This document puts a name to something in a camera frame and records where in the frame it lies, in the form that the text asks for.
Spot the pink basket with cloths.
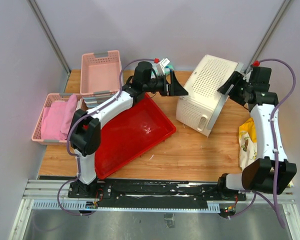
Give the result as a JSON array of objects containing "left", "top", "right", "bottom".
[{"left": 31, "top": 93, "right": 87, "bottom": 145}]

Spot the pink perforated basket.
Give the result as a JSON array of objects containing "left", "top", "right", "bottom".
[{"left": 80, "top": 50, "right": 122, "bottom": 97}]

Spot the yellow patterned cloth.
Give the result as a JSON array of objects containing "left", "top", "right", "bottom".
[{"left": 238, "top": 117, "right": 257, "bottom": 171}]

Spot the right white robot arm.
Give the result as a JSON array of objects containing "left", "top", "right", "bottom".
[{"left": 216, "top": 66, "right": 297, "bottom": 200}]

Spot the green white wipes packet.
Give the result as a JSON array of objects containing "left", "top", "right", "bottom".
[{"left": 152, "top": 63, "right": 174, "bottom": 76}]

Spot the blue perforated basket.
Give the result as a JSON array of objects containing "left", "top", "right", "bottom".
[{"left": 83, "top": 94, "right": 115, "bottom": 104}]

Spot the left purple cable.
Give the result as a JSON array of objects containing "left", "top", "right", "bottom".
[{"left": 56, "top": 58, "right": 161, "bottom": 217}]

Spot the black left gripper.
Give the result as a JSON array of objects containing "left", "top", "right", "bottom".
[{"left": 144, "top": 71, "right": 189, "bottom": 97}]

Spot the white perforated basket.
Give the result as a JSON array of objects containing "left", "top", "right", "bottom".
[{"left": 84, "top": 99, "right": 107, "bottom": 109}]

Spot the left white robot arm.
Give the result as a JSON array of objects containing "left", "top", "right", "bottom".
[{"left": 66, "top": 58, "right": 189, "bottom": 198}]

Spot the pink folded cloth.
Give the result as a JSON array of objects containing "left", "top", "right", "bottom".
[{"left": 41, "top": 94, "right": 78, "bottom": 141}]

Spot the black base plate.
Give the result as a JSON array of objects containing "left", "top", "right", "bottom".
[{"left": 67, "top": 178, "right": 247, "bottom": 211}]

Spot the red plastic tray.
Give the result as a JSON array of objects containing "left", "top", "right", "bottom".
[{"left": 94, "top": 94, "right": 176, "bottom": 179}]

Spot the large cream perforated container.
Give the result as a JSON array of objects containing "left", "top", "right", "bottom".
[{"left": 176, "top": 54, "right": 244, "bottom": 137}]

